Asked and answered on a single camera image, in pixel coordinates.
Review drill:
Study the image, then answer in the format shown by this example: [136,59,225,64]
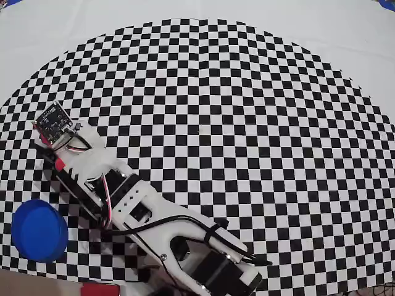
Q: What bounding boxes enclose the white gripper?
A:
[33,125,105,162]

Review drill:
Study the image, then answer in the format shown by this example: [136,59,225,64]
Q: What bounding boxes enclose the blue round box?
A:
[10,199,69,264]

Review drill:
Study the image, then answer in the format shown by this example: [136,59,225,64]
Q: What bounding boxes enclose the red flat object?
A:
[80,282,121,296]

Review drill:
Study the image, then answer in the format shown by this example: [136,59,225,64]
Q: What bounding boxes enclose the checkerboard printed white mat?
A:
[0,0,395,293]

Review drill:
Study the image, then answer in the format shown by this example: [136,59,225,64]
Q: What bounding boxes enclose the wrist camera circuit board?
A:
[31,101,75,146]

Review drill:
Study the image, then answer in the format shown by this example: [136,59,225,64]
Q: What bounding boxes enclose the white red black servo wire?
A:
[82,171,115,229]

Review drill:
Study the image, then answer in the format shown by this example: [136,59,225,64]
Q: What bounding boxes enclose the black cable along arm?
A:
[101,215,273,266]

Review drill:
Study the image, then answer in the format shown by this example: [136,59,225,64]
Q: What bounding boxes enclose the thin dark cables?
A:
[357,282,395,296]

